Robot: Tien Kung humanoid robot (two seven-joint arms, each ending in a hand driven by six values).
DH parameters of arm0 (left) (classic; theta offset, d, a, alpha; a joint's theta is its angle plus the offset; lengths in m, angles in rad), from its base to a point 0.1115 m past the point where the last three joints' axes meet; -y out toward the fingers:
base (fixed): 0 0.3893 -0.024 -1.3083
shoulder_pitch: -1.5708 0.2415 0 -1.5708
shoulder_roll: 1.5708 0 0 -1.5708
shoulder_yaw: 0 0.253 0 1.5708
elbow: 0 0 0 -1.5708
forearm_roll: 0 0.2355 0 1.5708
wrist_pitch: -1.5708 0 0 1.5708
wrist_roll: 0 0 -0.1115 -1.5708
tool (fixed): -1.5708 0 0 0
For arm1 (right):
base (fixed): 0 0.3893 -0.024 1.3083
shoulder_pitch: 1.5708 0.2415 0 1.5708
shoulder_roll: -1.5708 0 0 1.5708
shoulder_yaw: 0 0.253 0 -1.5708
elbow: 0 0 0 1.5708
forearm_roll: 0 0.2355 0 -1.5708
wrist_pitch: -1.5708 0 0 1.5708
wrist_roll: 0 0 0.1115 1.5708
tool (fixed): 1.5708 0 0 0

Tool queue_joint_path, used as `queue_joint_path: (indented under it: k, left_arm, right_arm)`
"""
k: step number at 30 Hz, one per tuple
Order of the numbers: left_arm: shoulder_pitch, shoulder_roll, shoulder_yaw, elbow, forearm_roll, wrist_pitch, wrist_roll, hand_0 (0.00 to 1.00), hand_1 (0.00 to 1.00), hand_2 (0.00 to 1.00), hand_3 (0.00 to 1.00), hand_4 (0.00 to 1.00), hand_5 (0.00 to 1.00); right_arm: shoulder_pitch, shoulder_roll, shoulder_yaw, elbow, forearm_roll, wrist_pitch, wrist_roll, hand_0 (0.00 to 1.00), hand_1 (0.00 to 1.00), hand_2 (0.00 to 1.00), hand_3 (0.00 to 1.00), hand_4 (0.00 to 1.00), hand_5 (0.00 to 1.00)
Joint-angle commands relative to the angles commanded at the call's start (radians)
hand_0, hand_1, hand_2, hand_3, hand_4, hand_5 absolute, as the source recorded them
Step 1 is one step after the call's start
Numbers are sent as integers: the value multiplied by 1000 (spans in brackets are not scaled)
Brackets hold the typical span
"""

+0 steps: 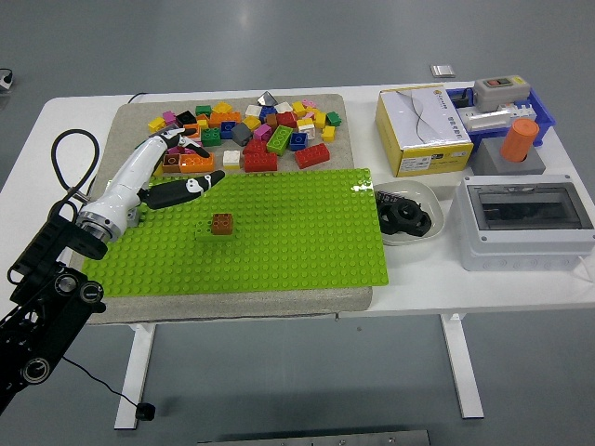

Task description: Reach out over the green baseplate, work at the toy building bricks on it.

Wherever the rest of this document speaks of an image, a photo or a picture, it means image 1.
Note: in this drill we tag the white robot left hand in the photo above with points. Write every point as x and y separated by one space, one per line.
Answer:
130 176

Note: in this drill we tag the grey long toy brick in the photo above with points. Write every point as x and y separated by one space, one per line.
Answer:
134 216

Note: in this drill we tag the brown square toy brick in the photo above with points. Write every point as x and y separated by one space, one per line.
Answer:
222 224
171 162
271 121

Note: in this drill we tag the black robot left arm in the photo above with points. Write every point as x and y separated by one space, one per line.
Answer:
46 288

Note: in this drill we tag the yellow curved toy brick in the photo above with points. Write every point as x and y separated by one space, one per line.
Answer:
158 171

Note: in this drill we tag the pink square toy brick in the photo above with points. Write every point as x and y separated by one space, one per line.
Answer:
262 132
174 150
168 116
309 102

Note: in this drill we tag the yellow square toy brick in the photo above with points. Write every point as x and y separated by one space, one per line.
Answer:
155 123
328 134
299 108
221 107
319 119
251 122

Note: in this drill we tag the orange long toy brick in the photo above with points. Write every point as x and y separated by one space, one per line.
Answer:
197 165
224 119

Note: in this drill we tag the orange and white toy brick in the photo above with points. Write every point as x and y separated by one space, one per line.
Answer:
193 126

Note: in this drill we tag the black square toy brick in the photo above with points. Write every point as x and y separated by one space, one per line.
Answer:
186 116

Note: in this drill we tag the yellow small toy brick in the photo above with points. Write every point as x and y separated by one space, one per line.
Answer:
203 123

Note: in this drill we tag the light green long toy brick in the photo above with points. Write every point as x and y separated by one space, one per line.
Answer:
203 231
280 139

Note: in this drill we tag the dark green square toy brick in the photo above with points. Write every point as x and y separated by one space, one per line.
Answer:
334 118
203 109

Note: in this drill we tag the white square toy brick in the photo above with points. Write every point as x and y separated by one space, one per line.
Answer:
253 110
283 107
310 133
231 159

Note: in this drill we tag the blue square toy brick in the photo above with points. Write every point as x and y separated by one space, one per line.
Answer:
298 140
228 129
267 113

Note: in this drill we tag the grey square toy brick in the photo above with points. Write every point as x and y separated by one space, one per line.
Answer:
241 134

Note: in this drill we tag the red sloped toy brick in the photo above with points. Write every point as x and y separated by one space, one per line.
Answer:
254 147

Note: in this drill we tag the red long toy brick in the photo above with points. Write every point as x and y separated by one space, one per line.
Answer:
260 162
312 155

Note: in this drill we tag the grey sloped toy brick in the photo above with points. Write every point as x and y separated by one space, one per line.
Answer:
266 99

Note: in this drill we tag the red square toy brick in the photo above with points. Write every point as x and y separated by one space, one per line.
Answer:
286 119

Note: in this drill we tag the green studded baseplate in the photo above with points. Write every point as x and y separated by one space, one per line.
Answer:
288 232

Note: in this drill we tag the yellow and white toy brick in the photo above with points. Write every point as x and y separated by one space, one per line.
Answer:
305 122

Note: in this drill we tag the pink small toy brick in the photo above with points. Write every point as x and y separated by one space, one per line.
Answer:
310 113

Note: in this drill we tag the white floor power socket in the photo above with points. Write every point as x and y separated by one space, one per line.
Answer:
6 81

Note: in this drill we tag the grey-brown mat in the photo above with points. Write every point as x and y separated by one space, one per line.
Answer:
232 302

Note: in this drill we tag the white table leg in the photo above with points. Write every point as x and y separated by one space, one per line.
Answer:
459 371
134 371

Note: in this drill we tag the black hex nut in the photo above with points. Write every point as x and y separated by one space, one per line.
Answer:
400 208
386 224
424 227

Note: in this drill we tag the white bowl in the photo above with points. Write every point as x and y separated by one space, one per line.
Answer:
417 189

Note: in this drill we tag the yellow and white cardboard box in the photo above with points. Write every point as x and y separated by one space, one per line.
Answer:
416 121

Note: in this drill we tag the silver metal plate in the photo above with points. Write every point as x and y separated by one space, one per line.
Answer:
442 70

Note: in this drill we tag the black small component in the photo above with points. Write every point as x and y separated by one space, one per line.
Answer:
462 100

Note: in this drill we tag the white circuit breaker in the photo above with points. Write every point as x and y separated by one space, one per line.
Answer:
486 121

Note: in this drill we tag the grey block holder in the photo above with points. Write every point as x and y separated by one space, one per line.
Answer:
490 161

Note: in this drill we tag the white distribution box clear lid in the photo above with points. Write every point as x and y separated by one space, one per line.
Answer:
511 250

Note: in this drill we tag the orange cylinder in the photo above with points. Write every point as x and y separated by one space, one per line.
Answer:
520 138

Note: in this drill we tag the blue plastic bin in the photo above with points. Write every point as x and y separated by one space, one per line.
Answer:
544 115

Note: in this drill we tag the grey push-button switch box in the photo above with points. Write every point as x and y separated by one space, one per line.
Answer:
500 94

